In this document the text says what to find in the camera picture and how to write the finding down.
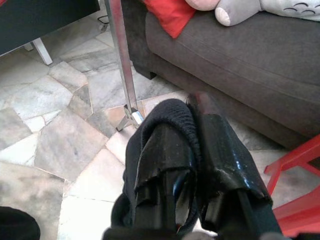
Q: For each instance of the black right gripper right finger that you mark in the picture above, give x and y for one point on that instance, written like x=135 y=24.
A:
x=230 y=162

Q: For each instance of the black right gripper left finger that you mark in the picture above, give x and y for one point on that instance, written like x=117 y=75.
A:
x=162 y=150

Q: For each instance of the black knit garment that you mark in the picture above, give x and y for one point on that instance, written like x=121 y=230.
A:
x=170 y=110

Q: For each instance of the red plastic stool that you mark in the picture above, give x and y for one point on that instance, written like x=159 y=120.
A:
x=300 y=220

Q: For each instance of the dark grey fabric sofa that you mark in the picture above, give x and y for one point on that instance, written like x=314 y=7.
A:
x=250 y=62

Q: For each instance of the red pillow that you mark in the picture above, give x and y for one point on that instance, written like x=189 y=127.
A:
x=172 y=17

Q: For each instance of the grey open-eyed plush toy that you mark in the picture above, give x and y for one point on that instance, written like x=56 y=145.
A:
x=230 y=15

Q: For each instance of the pink cat face pillow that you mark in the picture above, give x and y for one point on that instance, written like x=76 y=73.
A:
x=202 y=3

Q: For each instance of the black television cabinet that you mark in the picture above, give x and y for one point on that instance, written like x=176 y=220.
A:
x=37 y=22

